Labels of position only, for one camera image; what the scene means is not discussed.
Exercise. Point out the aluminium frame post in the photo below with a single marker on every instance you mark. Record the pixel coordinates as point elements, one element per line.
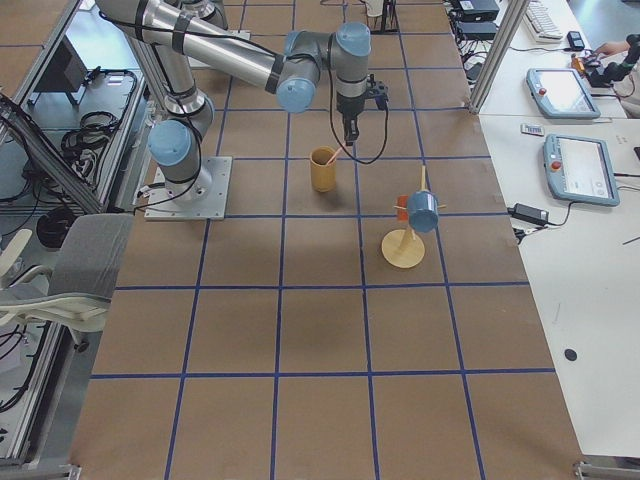
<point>512,17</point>

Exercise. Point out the teach pendant far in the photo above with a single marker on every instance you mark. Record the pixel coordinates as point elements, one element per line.
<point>561,94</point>

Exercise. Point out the orange hanging cup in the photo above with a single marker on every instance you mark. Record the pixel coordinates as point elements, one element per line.
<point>401,208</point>

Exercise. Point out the teach pendant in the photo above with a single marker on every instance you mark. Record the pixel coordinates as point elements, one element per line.
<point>561,94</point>
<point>579,169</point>

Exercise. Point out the person hand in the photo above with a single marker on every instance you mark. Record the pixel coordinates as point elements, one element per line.
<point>612,48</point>

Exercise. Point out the teach pendant near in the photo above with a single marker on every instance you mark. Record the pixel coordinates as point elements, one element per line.
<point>579,169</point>

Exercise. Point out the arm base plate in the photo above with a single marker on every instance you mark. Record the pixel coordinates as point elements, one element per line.
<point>207,199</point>

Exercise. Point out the wooden mug tree stand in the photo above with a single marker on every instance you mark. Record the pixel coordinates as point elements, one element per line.
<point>404,248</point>

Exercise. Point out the pink chopstick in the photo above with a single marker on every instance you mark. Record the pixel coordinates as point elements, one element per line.
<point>335,156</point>

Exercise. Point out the bamboo cylinder holder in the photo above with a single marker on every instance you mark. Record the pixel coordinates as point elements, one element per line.
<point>322,170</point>

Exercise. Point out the white keyboard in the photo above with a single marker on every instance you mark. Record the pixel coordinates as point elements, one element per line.
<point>540,25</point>

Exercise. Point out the grey office chair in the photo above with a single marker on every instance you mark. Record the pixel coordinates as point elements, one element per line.
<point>76,291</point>

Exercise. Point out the black power brick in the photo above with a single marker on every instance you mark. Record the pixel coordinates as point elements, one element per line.
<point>529,214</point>

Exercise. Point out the black wire cup rack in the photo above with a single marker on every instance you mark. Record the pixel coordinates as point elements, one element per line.
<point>381,16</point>

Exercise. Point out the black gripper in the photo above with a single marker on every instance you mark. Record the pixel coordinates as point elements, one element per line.
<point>347,107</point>

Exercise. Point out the dark blue hanging cup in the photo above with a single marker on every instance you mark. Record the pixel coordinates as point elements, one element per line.
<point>422,210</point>

